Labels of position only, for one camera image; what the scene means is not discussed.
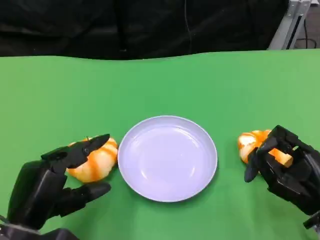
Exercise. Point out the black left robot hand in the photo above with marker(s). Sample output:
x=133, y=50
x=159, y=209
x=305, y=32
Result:
x=32, y=190

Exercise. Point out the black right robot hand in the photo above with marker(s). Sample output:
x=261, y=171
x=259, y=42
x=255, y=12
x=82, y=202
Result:
x=300, y=180

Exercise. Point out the orange and white bread roll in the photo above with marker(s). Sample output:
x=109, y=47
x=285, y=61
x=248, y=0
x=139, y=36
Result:
x=248, y=142
x=100, y=162

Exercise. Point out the lilac plate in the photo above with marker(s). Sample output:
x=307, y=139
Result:
x=167, y=160

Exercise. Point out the green table cloth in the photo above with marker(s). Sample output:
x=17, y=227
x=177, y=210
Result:
x=160, y=85

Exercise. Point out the black backdrop curtain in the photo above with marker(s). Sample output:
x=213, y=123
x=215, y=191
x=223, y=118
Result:
x=100, y=25

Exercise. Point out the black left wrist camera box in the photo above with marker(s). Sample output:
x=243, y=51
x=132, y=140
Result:
x=60, y=235

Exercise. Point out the grey aluminium frame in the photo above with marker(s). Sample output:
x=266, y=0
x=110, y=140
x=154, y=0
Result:
x=287, y=27

